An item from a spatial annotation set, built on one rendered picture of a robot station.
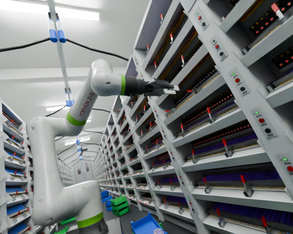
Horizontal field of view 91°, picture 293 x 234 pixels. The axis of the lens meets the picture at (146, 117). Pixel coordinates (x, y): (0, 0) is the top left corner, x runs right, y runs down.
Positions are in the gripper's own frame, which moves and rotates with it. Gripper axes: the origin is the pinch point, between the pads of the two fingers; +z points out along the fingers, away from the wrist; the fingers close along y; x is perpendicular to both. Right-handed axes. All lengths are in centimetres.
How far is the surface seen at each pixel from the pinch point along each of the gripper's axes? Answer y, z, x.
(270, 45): 36.9, 18.2, -4.1
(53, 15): -68, -74, 130
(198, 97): -0.5, 17.6, -3.6
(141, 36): -29, 4, 75
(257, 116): 21.9, 20.8, -24.9
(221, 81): 15.7, 17.8, -3.8
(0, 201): -112, -106, -42
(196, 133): -14.1, 20.6, -21.2
